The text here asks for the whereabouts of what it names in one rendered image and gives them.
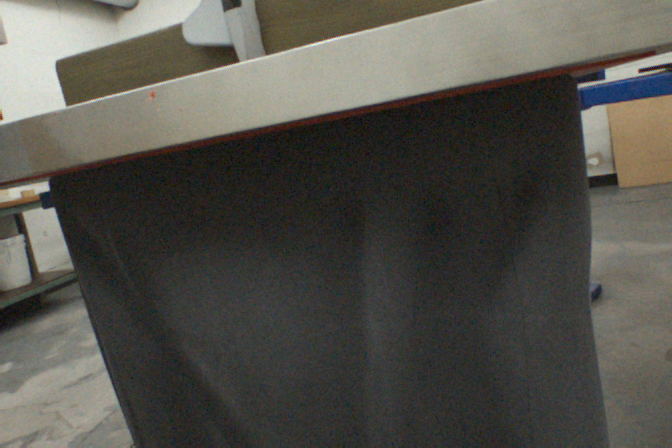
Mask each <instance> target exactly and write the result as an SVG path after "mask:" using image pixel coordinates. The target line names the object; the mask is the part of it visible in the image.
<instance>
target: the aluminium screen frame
mask: <svg viewBox="0 0 672 448"><path fill-rule="evenodd" d="M653 50H655V54H656V55H654V56H659V55H663V54H667V53H670V52H672V0H486V1H481V2H477V3H473V4H468V5H464V6H460V7H455V8H451V9H448V10H444V11H439V12H435V14H431V15H426V16H422V17H418V18H413V19H409V20H405V21H401V22H397V23H393V24H389V25H384V26H380V27H376V29H371V30H367V31H363V32H359V33H354V34H351V35H347V36H342V37H338V38H334V39H329V40H325V41H321V43H316V44H312V45H308V46H304V47H300V48H296V49H292V50H287V51H283V52H279V53H274V54H270V55H266V57H261V58H257V59H253V60H250V61H245V62H241V63H237V64H232V65H228V66H224V67H219V68H215V70H211V71H207V72H203V73H199V74H195V75H190V76H186V77H182V78H177V79H173V80H169V81H165V82H162V83H160V84H156V85H153V86H148V87H144V88H140V89H135V90H131V91H127V92H123V93H118V94H114V95H110V97H106V98H102V99H98V100H94V101H89V102H85V103H81V104H76V105H72V106H68V107H63V108H59V110H56V111H52V112H47V113H43V114H39V115H35V116H30V117H26V118H22V119H17V120H13V121H10V122H6V124H1V125H0V183H3V182H9V181H14V180H18V178H24V177H29V176H34V175H40V174H45V173H51V172H56V171H61V170H67V169H72V168H77V167H83V165H88V164H94V163H99V162H104V161H110V160H115V159H120V158H126V157H130V156H135V155H141V154H146V153H152V151H157V150H162V149H168V148H173V147H178V146H184V145H189V144H195V143H200V142H205V141H211V140H216V139H222V137H227V136H232V135H238V134H242V133H247V132H253V131H258V130H264V129H269V128H274V127H280V126H285V124H291V123H296V122H301V121H307V120H312V119H318V118H323V117H328V116H334V115H339V114H345V113H350V112H354V110H360V109H365V108H370V107H376V106H381V105H387V104H392V103H397V102H403V101H408V100H414V99H419V98H424V96H430V95H435V94H440V93H446V92H451V91H457V90H462V89H466V88H472V87H477V86H482V85H488V84H493V82H499V81H504V80H509V79H515V78H520V77H526V76H531V75H536V74H542V73H547V72H552V71H558V70H563V69H568V68H573V66H578V65H584V64H589V63H594V62H600V61H605V60H610V59H616V58H621V57H626V56H632V55H637V54H642V53H648V52H653ZM654 56H650V57H647V58H651V57H654ZM647 58H642V59H647ZM642 59H638V60H642ZM638 60H635V61H638ZM635 61H631V62H635ZM631 62H626V63H631ZM626 63H623V64H626Z"/></svg>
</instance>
